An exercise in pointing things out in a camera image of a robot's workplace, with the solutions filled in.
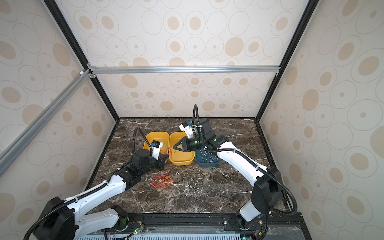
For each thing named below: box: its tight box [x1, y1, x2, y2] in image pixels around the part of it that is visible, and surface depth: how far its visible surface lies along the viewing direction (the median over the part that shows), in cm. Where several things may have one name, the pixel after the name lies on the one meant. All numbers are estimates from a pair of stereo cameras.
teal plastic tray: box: [195, 148, 221, 167], surface depth 96 cm
